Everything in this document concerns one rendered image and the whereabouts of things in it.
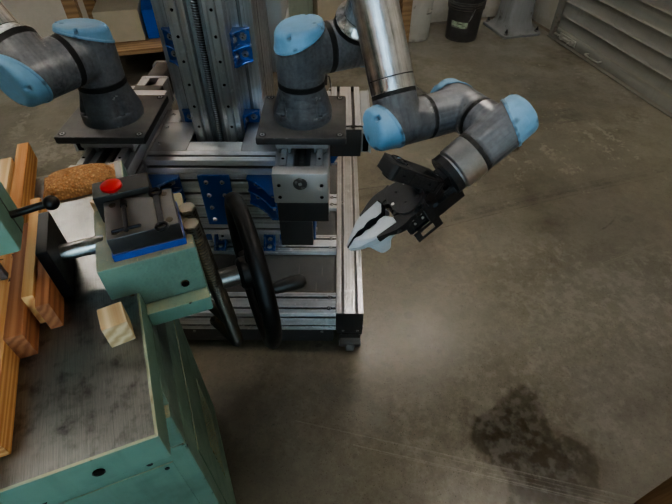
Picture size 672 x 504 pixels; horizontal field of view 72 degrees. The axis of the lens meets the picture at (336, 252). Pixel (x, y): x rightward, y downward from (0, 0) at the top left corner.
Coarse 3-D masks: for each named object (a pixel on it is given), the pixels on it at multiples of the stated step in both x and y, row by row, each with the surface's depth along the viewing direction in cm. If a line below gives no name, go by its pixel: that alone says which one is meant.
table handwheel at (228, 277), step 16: (240, 208) 73; (240, 224) 71; (240, 240) 93; (256, 240) 71; (240, 256) 92; (256, 256) 70; (224, 272) 81; (240, 272) 80; (256, 272) 70; (224, 288) 82; (256, 288) 70; (272, 288) 71; (256, 304) 93; (272, 304) 71; (256, 320) 91; (272, 320) 72; (272, 336) 75
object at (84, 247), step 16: (48, 224) 65; (48, 240) 63; (64, 240) 70; (80, 240) 67; (96, 240) 67; (48, 256) 61; (64, 256) 66; (80, 256) 67; (48, 272) 63; (64, 272) 66; (64, 288) 66
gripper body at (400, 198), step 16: (432, 160) 77; (448, 176) 75; (400, 192) 76; (416, 192) 74; (448, 192) 78; (400, 208) 74; (416, 208) 74; (432, 208) 75; (448, 208) 80; (416, 224) 77
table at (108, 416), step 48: (96, 288) 69; (48, 336) 63; (96, 336) 63; (144, 336) 63; (48, 384) 58; (96, 384) 58; (144, 384) 58; (48, 432) 54; (96, 432) 54; (144, 432) 54; (0, 480) 50; (48, 480) 51; (96, 480) 55
